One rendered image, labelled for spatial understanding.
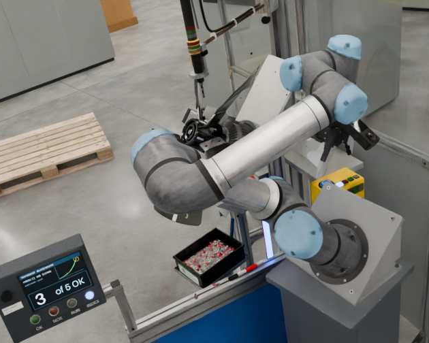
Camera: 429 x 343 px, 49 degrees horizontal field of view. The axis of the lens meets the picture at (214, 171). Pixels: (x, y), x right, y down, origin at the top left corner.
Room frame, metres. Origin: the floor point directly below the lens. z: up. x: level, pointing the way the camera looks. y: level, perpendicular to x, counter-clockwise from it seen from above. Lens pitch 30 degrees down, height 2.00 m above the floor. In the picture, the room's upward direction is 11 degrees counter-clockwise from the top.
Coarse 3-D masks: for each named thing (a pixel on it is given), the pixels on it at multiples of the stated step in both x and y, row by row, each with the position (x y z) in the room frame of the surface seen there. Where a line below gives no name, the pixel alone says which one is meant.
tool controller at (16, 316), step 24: (72, 240) 1.07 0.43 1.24; (24, 264) 1.00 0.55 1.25; (48, 264) 0.98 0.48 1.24; (72, 264) 1.00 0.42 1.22; (0, 288) 0.94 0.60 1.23; (24, 288) 0.95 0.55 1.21; (48, 288) 0.96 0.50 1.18; (72, 288) 0.97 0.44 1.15; (96, 288) 0.99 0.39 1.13; (0, 312) 0.91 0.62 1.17; (24, 312) 0.93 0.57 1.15; (48, 312) 0.94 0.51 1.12; (72, 312) 0.95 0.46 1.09; (24, 336) 0.90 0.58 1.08
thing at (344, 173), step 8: (344, 168) 1.42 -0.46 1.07; (328, 176) 1.38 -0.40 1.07; (336, 176) 1.37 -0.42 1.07; (344, 176) 1.36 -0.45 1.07; (352, 176) 1.35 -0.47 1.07; (360, 176) 1.34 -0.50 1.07; (312, 184) 1.36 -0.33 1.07; (320, 184) 1.34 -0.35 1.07; (344, 184) 1.32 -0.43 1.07; (352, 184) 1.31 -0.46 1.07; (312, 192) 1.36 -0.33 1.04; (360, 192) 1.33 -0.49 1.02; (312, 200) 1.36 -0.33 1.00
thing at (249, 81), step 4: (256, 72) 1.59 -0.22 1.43; (252, 76) 1.59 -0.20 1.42; (248, 80) 1.59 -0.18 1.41; (252, 80) 1.54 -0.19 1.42; (244, 84) 1.57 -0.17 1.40; (248, 84) 1.54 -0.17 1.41; (240, 88) 1.57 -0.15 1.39; (244, 88) 1.53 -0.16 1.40; (236, 92) 1.58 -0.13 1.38; (240, 92) 1.71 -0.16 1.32; (232, 96) 1.57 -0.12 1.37; (236, 96) 1.70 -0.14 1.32; (228, 100) 1.58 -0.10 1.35; (232, 100) 1.69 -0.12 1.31; (224, 104) 1.59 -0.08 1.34; (228, 104) 1.68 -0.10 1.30; (220, 108) 1.61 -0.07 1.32; (224, 108) 1.68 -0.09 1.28; (216, 112) 1.62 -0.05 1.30
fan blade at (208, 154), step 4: (224, 144) 1.56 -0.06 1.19; (228, 144) 1.56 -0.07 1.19; (212, 148) 1.55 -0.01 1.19; (216, 148) 1.54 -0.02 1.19; (220, 148) 1.54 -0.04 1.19; (224, 148) 1.53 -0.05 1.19; (204, 152) 1.54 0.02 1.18; (208, 152) 1.53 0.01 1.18; (212, 152) 1.52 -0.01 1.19; (216, 152) 1.52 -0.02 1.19; (208, 156) 1.51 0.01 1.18; (212, 156) 1.50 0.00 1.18
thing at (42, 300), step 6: (30, 294) 0.95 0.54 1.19; (36, 294) 0.95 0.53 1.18; (42, 294) 0.95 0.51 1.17; (48, 294) 0.95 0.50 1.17; (30, 300) 0.94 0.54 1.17; (36, 300) 0.94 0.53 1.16; (42, 300) 0.94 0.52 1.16; (48, 300) 0.95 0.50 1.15; (36, 306) 0.94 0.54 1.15; (42, 306) 0.94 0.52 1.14
